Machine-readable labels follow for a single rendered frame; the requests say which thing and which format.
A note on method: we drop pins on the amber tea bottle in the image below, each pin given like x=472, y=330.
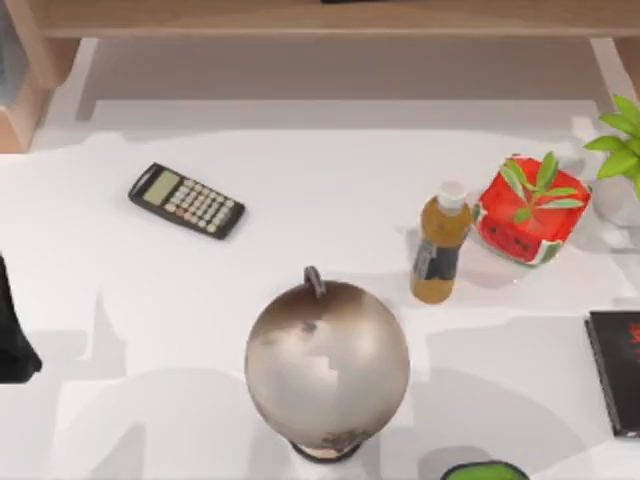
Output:
x=440, y=250

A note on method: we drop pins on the brown globe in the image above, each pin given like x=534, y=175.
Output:
x=327, y=362

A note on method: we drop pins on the black calculator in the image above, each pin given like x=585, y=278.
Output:
x=187, y=201

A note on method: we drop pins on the red watermelon plant pot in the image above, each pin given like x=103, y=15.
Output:
x=530, y=220

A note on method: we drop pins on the wooden shelf unit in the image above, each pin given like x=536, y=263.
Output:
x=300, y=22

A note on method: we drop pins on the green round object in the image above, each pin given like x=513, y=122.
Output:
x=482, y=472

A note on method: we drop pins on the green plant in white pot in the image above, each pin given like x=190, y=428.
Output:
x=620, y=155

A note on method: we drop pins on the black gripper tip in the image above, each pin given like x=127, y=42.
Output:
x=12, y=335

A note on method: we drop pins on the black book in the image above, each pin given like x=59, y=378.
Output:
x=617, y=370

